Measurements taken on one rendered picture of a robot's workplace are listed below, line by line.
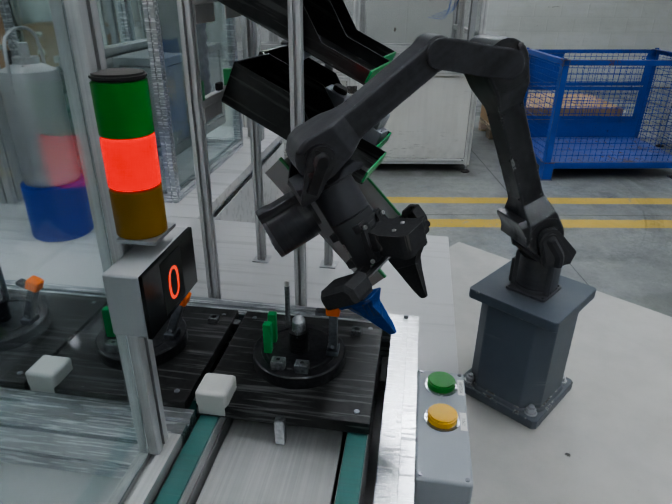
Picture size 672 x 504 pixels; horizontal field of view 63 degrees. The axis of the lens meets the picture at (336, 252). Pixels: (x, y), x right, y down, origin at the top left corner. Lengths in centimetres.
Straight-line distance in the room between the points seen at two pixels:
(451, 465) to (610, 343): 57
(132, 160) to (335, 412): 42
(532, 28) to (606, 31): 117
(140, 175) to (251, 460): 42
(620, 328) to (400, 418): 62
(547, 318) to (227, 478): 49
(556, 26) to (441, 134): 521
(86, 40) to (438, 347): 80
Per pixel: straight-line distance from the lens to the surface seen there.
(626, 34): 1028
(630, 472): 95
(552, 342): 90
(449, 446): 76
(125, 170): 55
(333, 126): 64
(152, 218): 57
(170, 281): 60
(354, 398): 79
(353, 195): 68
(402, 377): 86
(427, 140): 487
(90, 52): 55
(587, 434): 99
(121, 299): 57
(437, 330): 114
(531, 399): 96
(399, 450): 75
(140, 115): 54
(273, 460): 79
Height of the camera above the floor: 149
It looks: 26 degrees down
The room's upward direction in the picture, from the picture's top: 1 degrees clockwise
